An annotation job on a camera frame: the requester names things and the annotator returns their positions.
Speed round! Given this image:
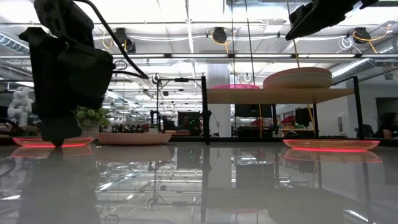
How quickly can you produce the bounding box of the black stand with camera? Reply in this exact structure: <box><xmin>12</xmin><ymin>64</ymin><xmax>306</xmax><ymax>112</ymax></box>
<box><xmin>151</xmin><ymin>73</ymin><xmax>203</xmax><ymax>138</ymax></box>

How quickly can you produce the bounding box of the large beige plate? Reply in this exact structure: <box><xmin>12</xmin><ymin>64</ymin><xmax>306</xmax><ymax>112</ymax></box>
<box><xmin>262</xmin><ymin>77</ymin><xmax>333</xmax><ymax>90</ymax></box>

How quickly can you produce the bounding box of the person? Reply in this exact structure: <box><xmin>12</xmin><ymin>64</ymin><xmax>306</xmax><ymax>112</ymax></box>
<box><xmin>374</xmin><ymin>111</ymin><xmax>398</xmax><ymax>139</ymax></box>

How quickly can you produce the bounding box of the black ceiling cable reel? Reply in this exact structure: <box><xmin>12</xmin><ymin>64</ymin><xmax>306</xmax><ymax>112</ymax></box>
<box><xmin>353</xmin><ymin>27</ymin><xmax>371</xmax><ymax>45</ymax></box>
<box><xmin>114</xmin><ymin>27</ymin><xmax>137</xmax><ymax>54</ymax></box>
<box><xmin>213</xmin><ymin>27</ymin><xmax>228</xmax><ymax>44</ymax></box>

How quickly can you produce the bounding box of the small matte pink plate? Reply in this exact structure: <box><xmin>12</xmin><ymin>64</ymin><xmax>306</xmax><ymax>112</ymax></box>
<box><xmin>95</xmin><ymin>133</ymin><xmax>173</xmax><ymax>146</ymax></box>

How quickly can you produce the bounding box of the white robot figure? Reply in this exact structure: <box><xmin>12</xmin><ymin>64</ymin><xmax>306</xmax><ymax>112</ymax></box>
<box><xmin>6</xmin><ymin>86</ymin><xmax>35</xmax><ymax>128</ymax></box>

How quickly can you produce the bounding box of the black monitor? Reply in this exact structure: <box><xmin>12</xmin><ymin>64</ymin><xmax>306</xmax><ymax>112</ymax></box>
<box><xmin>177</xmin><ymin>111</ymin><xmax>201</xmax><ymax>136</ymax></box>
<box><xmin>294</xmin><ymin>107</ymin><xmax>314</xmax><ymax>128</ymax></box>
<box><xmin>234</xmin><ymin>104</ymin><xmax>273</xmax><ymax>118</ymax></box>

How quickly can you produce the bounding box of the small green potted plant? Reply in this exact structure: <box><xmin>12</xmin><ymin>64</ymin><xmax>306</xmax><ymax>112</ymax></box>
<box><xmin>73</xmin><ymin>105</ymin><xmax>112</xmax><ymax>138</ymax></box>

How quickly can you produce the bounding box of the silver ventilation duct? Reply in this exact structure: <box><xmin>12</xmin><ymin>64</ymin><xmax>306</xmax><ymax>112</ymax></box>
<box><xmin>0</xmin><ymin>30</ymin><xmax>34</xmax><ymax>55</ymax></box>
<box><xmin>331</xmin><ymin>37</ymin><xmax>398</xmax><ymax>78</ymax></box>

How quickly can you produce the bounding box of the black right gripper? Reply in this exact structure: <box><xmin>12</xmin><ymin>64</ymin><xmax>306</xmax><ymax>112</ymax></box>
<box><xmin>285</xmin><ymin>0</ymin><xmax>381</xmax><ymax>41</ymax></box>

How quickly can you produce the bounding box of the black cable with loop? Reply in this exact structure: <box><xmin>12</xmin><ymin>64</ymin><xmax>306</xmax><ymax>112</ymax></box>
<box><xmin>243</xmin><ymin>0</ymin><xmax>256</xmax><ymax>85</ymax></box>

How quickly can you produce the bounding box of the large salmon plate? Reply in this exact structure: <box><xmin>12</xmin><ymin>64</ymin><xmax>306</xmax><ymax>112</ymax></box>
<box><xmin>264</xmin><ymin>67</ymin><xmax>333</xmax><ymax>77</ymax></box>

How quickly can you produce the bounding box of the yellow hanging cable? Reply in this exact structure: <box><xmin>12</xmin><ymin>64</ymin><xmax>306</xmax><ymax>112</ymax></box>
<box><xmin>287</xmin><ymin>37</ymin><xmax>315</xmax><ymax>138</ymax></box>

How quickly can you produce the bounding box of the orange translucent plate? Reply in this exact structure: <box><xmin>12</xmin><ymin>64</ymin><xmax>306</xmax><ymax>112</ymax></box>
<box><xmin>12</xmin><ymin>136</ymin><xmax>95</xmax><ymax>149</ymax></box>
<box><xmin>282</xmin><ymin>138</ymin><xmax>381</xmax><ymax>153</ymax></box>

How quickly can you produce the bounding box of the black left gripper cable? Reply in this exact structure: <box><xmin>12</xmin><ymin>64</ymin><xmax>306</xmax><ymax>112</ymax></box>
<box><xmin>73</xmin><ymin>0</ymin><xmax>150</xmax><ymax>80</ymax></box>

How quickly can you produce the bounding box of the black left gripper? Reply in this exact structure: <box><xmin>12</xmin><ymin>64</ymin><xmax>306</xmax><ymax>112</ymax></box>
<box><xmin>17</xmin><ymin>26</ymin><xmax>116</xmax><ymax>148</ymax></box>

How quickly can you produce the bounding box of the thin black hanging cable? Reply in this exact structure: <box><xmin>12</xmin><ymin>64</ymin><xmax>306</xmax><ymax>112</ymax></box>
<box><xmin>230</xmin><ymin>0</ymin><xmax>236</xmax><ymax>85</ymax></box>

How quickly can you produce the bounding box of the wooden shelf with black legs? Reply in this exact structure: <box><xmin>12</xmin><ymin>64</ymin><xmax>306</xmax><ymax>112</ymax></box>
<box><xmin>200</xmin><ymin>75</ymin><xmax>366</xmax><ymax>146</ymax></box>

